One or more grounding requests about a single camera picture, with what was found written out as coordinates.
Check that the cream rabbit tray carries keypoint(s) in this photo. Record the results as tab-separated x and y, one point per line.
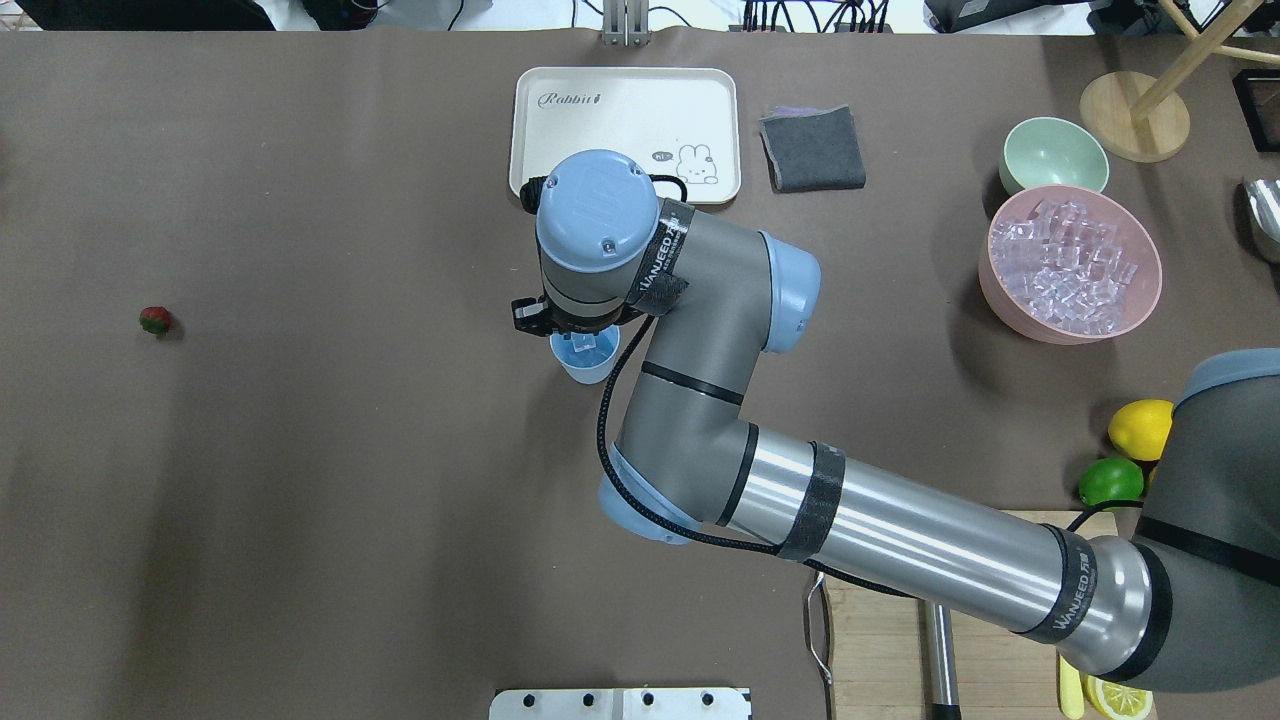
681	122

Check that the yellow plastic knife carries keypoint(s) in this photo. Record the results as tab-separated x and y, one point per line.
1070	690

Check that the wooden cup stand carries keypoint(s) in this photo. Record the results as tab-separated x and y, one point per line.
1142	118

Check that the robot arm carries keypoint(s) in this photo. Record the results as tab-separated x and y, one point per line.
1189	603

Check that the steel ice scoop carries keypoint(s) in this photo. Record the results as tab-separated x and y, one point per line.
1262	196

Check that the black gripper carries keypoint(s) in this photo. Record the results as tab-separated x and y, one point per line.
529	314

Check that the grey folded cloth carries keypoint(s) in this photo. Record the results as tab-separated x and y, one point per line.
812	149

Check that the yellow lemon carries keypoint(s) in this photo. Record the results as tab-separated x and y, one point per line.
1141	429

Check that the red strawberry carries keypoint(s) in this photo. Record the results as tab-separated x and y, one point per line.
156	320

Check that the light blue cup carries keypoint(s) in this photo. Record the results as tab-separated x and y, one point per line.
587	357

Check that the pink bowl of ice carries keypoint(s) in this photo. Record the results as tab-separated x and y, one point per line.
1069	266

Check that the green lime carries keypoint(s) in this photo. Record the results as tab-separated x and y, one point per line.
1111	479

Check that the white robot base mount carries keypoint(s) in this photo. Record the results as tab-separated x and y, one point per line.
623	703

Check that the wooden cutting board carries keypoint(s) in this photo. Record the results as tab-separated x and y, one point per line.
875	645

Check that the green bowl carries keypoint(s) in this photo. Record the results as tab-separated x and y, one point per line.
1051	150

